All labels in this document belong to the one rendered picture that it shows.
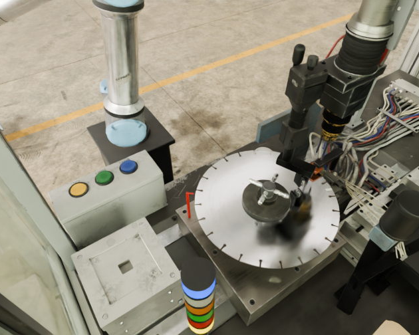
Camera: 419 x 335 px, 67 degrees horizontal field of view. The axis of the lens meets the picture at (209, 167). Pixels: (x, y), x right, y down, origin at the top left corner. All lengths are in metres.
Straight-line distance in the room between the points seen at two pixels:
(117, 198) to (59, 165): 1.48
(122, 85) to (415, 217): 0.72
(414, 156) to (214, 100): 1.68
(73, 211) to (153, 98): 1.94
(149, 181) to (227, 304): 0.37
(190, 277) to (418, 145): 1.10
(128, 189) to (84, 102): 1.99
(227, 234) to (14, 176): 0.41
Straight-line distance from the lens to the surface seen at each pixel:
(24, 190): 0.65
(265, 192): 0.71
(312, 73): 0.60
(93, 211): 0.86
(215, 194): 0.75
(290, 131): 0.66
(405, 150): 1.33
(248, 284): 0.76
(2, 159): 0.60
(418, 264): 0.94
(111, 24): 0.84
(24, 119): 2.81
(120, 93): 0.92
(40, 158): 2.43
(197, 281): 0.42
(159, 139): 1.19
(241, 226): 0.71
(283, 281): 0.78
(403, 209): 0.61
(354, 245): 0.92
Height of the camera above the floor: 1.55
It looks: 48 degrees down
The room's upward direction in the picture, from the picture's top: straight up
